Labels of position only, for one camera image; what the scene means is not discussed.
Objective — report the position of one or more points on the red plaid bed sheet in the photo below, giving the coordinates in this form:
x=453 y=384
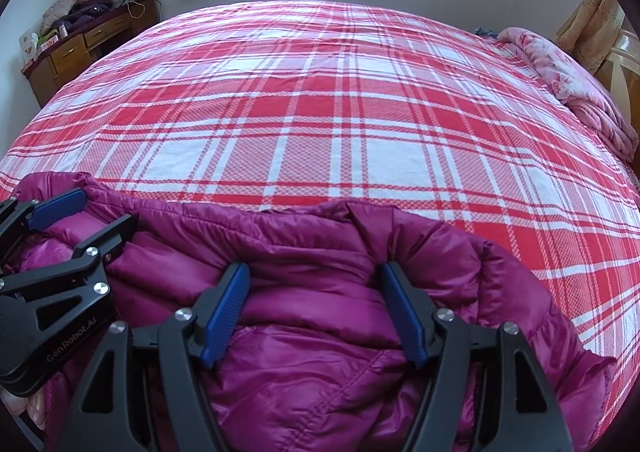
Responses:
x=320 y=131

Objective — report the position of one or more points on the pink flat box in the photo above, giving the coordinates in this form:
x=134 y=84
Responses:
x=50 y=45

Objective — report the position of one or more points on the white printed paper bag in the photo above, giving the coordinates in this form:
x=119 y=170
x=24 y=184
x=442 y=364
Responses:
x=29 y=46

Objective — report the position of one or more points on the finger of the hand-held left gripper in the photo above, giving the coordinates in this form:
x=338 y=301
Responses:
x=112 y=234
x=57 y=209

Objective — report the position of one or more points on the brown wooden desk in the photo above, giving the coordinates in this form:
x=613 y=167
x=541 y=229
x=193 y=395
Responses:
x=70 y=56

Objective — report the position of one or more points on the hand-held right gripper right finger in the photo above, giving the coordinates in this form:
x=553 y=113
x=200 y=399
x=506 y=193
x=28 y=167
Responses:
x=407 y=317

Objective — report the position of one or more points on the green cloth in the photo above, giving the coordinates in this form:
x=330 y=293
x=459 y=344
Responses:
x=49 y=36

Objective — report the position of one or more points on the purple down jacket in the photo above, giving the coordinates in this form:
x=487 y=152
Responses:
x=310 y=252

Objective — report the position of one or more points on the tall yellow floral curtain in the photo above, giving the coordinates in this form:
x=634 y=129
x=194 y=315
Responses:
x=595 y=21

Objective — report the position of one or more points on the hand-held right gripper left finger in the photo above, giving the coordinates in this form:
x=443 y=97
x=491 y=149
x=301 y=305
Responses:
x=225 y=317

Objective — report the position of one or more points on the dark purple garment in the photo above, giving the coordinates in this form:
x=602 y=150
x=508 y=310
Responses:
x=82 y=15

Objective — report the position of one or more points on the small blue cloth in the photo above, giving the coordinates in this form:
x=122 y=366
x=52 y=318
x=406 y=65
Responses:
x=486 y=32

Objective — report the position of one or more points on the pink floral quilt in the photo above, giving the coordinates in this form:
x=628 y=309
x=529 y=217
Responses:
x=565 y=76

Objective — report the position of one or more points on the pink cloth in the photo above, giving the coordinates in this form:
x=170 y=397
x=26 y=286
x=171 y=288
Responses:
x=25 y=407

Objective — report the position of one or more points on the wooden bed headboard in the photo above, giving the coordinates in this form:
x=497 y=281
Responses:
x=625 y=76

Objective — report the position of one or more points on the pale bundled garment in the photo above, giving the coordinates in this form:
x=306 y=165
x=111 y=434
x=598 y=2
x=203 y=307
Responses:
x=57 y=11

